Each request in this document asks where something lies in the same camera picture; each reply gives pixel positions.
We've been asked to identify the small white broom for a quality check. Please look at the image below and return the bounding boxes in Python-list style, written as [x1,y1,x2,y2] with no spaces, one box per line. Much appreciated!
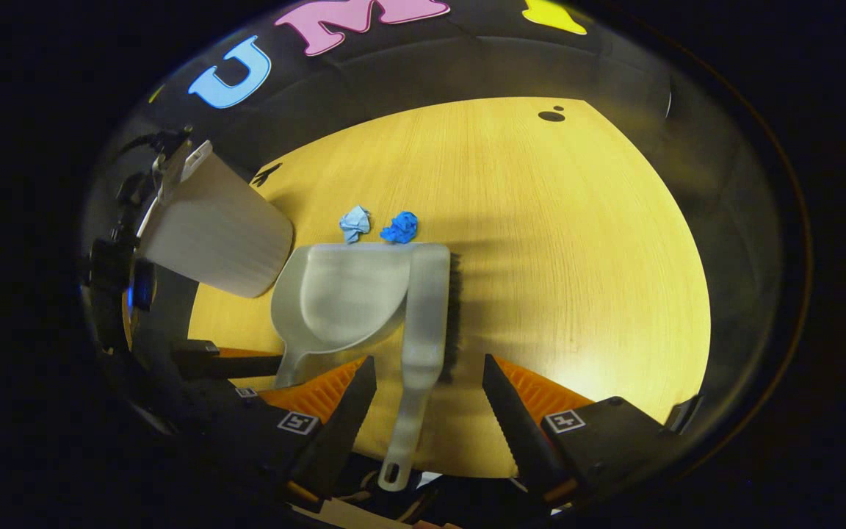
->
[377,244,462,492]

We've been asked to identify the wooden desktop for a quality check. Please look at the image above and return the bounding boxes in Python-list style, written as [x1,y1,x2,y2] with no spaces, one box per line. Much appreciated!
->
[122,97,712,478]

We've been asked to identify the white dustpan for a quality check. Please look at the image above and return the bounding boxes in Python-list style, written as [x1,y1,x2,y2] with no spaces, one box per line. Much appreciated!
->
[270,242,424,390]

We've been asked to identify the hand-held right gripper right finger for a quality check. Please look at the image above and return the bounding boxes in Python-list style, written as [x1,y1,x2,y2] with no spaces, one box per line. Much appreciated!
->
[483,354,672,504]

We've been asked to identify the white garbage bin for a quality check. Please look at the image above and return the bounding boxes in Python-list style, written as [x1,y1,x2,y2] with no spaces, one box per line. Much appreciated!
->
[138,141,296,299]

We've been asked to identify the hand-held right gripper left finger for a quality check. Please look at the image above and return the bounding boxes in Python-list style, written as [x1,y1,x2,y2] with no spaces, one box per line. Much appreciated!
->
[195,356,377,502]

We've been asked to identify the pale blue paper ball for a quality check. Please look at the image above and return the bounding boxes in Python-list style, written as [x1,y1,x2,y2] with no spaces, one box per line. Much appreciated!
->
[340,206,372,244]

